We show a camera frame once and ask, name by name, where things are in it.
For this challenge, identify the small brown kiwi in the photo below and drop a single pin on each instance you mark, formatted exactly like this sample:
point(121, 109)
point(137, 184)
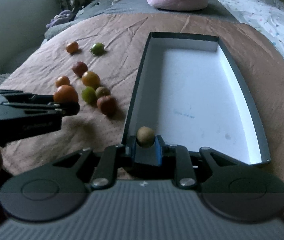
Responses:
point(102, 91)

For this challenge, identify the small orange mandarin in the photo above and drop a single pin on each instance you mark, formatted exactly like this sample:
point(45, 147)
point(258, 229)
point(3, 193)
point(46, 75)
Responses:
point(72, 47)

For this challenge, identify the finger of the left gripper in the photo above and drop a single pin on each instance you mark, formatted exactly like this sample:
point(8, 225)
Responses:
point(18, 96)
point(37, 113)

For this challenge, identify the large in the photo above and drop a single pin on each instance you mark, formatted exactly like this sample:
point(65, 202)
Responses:
point(65, 93)

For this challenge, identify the grey bed sheet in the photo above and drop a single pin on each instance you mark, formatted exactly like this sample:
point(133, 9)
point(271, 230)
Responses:
point(214, 10)

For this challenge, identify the pink brown bed cover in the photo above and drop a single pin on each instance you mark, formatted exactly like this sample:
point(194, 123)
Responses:
point(124, 37)

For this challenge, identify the green lime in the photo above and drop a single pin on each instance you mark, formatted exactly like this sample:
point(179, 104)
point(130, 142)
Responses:
point(98, 49)
point(88, 95)

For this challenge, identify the grey plush toy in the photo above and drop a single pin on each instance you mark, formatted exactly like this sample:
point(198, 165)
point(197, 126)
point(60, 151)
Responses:
point(93, 9)

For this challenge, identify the dark grey open box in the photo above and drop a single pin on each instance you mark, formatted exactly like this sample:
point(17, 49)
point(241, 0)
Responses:
point(190, 91)

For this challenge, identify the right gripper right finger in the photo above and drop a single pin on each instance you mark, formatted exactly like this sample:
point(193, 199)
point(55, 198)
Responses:
point(227, 186)

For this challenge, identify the dark red plum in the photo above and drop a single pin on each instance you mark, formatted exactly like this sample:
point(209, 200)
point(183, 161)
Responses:
point(79, 68)
point(107, 105)

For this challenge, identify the purple plush toy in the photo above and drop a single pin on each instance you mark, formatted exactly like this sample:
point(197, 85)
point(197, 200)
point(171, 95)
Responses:
point(63, 17)

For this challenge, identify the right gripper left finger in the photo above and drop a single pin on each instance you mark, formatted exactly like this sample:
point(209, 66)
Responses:
point(57, 189)

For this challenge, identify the yellow-orange orange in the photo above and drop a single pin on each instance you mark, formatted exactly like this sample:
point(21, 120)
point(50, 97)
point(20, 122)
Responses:
point(91, 79)

